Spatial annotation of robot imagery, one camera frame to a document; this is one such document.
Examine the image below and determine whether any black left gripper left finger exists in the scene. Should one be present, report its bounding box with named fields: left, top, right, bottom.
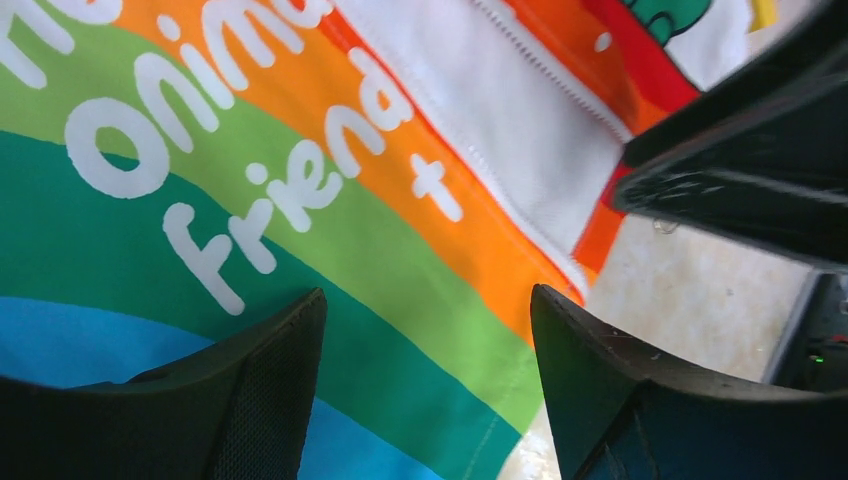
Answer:
left=1, top=289, right=328, bottom=479

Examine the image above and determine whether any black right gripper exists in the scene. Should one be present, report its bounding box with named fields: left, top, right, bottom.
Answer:
left=613, top=1, right=847, bottom=272

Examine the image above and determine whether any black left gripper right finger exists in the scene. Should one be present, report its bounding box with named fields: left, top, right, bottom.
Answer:
left=530, top=285, right=847, bottom=479

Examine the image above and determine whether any rainbow and white kids jacket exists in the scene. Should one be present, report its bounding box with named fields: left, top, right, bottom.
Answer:
left=1, top=1, right=776, bottom=479

